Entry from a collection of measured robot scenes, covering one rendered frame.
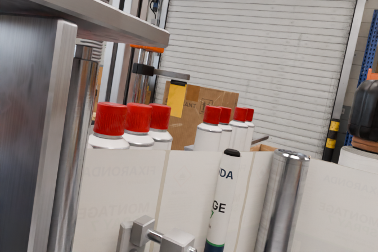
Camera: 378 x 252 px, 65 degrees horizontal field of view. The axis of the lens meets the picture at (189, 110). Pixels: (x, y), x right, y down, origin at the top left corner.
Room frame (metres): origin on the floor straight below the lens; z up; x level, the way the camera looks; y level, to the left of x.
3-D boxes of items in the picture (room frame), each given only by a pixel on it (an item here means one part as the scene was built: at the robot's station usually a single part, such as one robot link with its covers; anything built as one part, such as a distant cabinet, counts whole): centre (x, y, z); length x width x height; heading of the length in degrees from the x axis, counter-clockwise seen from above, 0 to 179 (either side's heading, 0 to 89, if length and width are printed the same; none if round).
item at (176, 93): (0.49, 0.02, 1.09); 0.03 x 0.01 x 0.06; 63
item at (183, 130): (1.28, -0.05, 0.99); 0.30 x 0.24 x 0.27; 161
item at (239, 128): (0.77, -0.13, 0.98); 0.05 x 0.05 x 0.20
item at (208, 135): (0.61, -0.05, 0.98); 0.05 x 0.05 x 0.20
